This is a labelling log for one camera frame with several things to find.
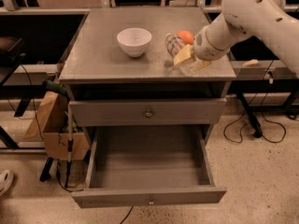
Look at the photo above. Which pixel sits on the clear plastic water bottle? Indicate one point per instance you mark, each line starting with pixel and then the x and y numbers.
pixel 174 44

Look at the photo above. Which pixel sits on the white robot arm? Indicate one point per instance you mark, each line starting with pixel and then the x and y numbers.
pixel 240 20

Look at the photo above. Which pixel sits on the grey upper drawer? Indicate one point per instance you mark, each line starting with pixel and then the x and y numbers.
pixel 147 112

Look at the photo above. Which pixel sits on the grey drawer cabinet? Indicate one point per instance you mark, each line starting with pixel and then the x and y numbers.
pixel 96 59

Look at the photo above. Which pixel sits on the open grey middle drawer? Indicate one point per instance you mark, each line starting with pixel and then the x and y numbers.
pixel 148 165

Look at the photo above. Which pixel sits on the orange fruit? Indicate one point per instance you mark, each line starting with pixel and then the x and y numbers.
pixel 186 36

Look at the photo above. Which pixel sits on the yellow foam scrap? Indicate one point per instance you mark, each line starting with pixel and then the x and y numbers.
pixel 250 63

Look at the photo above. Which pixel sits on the white ceramic bowl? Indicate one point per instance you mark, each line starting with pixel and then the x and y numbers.
pixel 134 41

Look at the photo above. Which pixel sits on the black table leg stand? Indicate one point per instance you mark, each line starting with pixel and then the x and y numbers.
pixel 255 124

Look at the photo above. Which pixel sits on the cardboard box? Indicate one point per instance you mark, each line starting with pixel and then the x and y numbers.
pixel 50 123

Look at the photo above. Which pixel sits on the white shoe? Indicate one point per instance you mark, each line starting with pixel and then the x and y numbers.
pixel 6 179

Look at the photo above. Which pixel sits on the green handled grabber stick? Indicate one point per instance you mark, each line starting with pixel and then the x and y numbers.
pixel 52 86

